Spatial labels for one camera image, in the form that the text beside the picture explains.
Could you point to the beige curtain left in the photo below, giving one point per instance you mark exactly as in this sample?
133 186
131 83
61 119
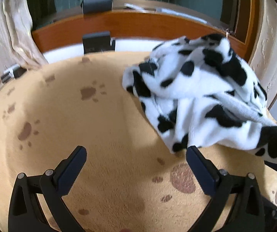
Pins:
16 43

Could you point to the silver black charger device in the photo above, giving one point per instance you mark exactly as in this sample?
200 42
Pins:
13 72

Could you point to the beige curtain right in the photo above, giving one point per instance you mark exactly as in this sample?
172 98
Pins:
263 59

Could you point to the black box below sill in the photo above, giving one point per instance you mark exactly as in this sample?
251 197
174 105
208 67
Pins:
98 42

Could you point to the black-white cow print garment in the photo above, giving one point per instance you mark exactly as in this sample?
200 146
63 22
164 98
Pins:
200 93

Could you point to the black box on sill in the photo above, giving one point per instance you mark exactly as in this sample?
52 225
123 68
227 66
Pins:
96 6

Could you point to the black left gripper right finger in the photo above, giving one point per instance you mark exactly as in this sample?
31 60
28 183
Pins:
247 211

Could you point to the yellow paw print blanket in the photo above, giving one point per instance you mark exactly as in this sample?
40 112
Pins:
130 182

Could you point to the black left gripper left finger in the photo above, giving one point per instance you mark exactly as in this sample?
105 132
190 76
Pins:
25 211

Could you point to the white paper on sill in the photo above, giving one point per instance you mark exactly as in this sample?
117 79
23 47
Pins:
160 9

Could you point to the beige curtain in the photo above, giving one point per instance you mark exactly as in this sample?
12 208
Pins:
16 43
263 59

